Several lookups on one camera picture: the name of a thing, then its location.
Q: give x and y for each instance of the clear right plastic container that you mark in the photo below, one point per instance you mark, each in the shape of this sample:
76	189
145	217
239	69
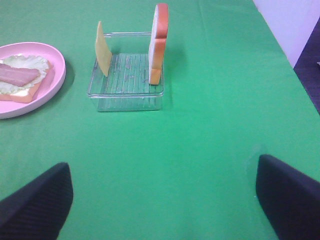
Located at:
126	87

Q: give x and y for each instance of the short bacon strip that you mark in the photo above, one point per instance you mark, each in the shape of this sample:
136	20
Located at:
17	76

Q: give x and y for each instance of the bread slice in right container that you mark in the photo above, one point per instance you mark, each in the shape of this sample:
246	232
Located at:
157	44

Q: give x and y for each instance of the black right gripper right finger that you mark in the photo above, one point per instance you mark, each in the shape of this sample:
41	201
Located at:
289	198

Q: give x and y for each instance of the bread slice from container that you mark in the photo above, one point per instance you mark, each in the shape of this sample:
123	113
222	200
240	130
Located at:
30	95

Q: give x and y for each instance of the pink plate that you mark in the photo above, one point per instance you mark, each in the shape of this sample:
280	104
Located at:
50	85

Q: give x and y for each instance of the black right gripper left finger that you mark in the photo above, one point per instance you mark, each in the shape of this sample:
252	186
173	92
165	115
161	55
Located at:
38	210

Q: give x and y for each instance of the green lettuce leaf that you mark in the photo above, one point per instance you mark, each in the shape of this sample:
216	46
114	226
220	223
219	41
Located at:
30	62

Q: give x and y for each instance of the yellow cheese slice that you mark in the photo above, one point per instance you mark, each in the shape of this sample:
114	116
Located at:
103	54

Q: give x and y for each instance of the green tablecloth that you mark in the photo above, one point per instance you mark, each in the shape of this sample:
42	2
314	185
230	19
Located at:
187	171

